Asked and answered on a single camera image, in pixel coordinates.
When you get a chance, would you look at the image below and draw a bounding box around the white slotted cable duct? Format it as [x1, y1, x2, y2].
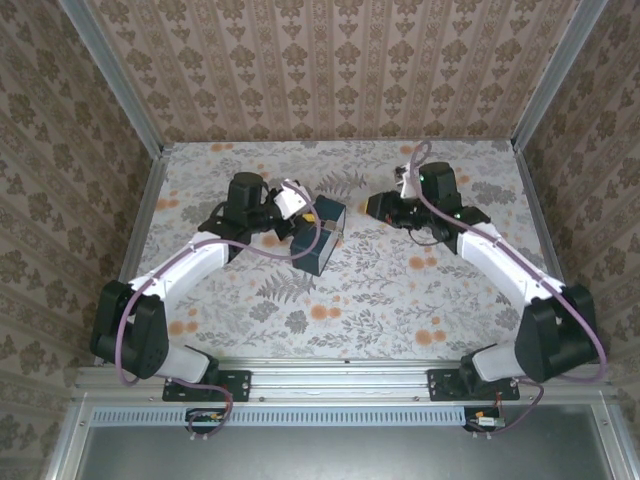
[92, 405, 471, 427]

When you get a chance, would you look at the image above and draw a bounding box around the aluminium side rail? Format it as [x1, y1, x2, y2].
[513, 142, 569, 287]
[93, 144, 175, 366]

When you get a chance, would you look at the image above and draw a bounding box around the aluminium frame post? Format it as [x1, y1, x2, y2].
[510, 0, 609, 151]
[58, 0, 167, 157]

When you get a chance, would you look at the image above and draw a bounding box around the long aluminium base rail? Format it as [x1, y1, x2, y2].
[74, 357, 617, 402]

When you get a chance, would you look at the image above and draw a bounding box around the small green circuit board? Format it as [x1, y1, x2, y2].
[467, 408, 505, 432]
[185, 408, 225, 434]

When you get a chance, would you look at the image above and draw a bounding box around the grey metal sheet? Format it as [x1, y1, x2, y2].
[74, 404, 619, 480]

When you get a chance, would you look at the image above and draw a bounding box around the aluminium frame bar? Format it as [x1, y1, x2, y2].
[592, 399, 639, 480]
[42, 394, 96, 480]

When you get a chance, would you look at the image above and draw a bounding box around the blue painted tin box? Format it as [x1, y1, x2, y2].
[288, 195, 348, 278]

